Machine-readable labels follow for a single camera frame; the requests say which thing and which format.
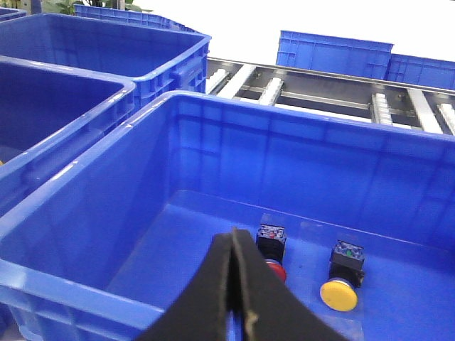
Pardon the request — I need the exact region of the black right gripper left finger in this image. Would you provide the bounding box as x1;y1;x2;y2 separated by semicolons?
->
136;233;232;340

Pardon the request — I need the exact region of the yellow push button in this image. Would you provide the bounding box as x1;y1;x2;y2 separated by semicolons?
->
319;239;365;312

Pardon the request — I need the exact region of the left blue plastic bin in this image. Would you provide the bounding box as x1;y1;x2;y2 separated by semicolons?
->
1;56;137;215

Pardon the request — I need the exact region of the far right blue crate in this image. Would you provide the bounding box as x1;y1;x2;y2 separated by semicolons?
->
385;54;454;90

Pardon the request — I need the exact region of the blue plastic bin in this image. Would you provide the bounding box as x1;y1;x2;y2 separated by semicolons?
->
1;56;137;215
1;92;454;340

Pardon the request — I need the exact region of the right blue plastic bin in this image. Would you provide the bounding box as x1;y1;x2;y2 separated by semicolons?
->
1;92;454;340

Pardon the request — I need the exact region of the blue crate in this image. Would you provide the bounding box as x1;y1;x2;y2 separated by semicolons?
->
385;54;454;90
276;31;394;80

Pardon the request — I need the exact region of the roller conveyor rack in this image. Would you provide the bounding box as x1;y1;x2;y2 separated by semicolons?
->
206;58;454;135

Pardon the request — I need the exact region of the rear blue crate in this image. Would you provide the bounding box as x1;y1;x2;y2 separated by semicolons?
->
276;31;394;80

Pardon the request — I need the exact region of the rear left blue bin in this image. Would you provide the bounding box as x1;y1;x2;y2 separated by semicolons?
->
1;13;210;107

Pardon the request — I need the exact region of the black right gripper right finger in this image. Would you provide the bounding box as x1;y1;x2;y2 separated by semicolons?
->
230;229;346;340

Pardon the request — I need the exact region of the red push button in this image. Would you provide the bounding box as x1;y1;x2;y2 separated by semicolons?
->
255;224;287;282

